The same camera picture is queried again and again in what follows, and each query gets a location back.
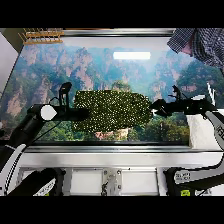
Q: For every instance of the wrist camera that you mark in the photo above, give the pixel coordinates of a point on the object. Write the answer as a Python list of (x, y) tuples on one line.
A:
[(65, 88), (176, 91)]

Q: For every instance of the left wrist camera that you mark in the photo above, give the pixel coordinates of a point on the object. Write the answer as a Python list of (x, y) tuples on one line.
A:
[(65, 88)]

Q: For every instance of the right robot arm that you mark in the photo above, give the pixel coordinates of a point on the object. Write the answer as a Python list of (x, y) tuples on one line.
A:
[(195, 106)]

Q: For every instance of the silver frame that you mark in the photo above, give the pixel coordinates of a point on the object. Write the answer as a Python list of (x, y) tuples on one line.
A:
[(100, 157)]

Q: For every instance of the dark green dotted garment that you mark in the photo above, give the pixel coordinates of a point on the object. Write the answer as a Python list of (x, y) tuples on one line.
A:
[(111, 111)]

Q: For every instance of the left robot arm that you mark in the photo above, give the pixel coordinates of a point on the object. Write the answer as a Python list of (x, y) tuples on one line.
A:
[(29, 124)]

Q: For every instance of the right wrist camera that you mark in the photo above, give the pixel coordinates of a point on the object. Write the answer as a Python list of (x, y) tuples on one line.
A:
[(176, 91)]

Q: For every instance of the white garment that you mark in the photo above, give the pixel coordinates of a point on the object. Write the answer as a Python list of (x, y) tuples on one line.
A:
[(200, 133)]

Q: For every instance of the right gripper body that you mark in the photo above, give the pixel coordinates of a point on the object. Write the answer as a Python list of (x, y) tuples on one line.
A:
[(162, 107)]

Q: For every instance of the person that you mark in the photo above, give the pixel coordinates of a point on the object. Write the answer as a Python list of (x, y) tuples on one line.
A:
[(206, 41)]

